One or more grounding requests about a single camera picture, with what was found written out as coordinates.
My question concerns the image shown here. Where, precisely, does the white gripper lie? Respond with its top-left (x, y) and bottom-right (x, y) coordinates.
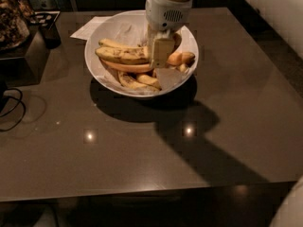
top-left (145, 0), bottom-right (192, 68)

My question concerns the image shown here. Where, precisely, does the spotted yellow banana front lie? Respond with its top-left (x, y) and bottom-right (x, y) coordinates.
top-left (96, 46), bottom-right (150, 64)

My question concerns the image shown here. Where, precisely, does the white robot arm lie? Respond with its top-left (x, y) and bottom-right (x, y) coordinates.
top-left (145, 0), bottom-right (303, 227)

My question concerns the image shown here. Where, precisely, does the white paper bowl liner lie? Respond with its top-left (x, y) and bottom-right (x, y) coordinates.
top-left (98, 16), bottom-right (192, 96)

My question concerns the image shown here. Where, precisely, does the orange banana right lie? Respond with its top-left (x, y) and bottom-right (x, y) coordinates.
top-left (167, 51), bottom-right (195, 66)

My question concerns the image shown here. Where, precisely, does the white ceramic bowl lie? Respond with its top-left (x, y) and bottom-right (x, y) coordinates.
top-left (84, 10), bottom-right (199, 98)

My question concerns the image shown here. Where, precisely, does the orange-yellow banana middle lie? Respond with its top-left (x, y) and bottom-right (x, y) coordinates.
top-left (100, 59), bottom-right (152, 73)

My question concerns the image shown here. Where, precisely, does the yellow banana top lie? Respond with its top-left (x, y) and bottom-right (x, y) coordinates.
top-left (98, 38), bottom-right (130, 48)

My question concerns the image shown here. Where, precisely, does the white paper sheet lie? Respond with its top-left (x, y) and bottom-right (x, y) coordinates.
top-left (71, 16), bottom-right (109, 41)

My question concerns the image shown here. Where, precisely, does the black patterned holder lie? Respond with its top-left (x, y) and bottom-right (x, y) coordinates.
top-left (29, 11), bottom-right (61, 49)

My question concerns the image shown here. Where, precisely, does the dark square box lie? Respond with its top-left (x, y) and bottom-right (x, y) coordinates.
top-left (0, 26), bottom-right (49, 87)

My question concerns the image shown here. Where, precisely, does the glass jar with snacks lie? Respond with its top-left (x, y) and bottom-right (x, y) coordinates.
top-left (0, 0), bottom-right (30, 51)

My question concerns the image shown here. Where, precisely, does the black cable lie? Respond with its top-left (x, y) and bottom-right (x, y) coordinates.
top-left (0, 80), bottom-right (27, 133)

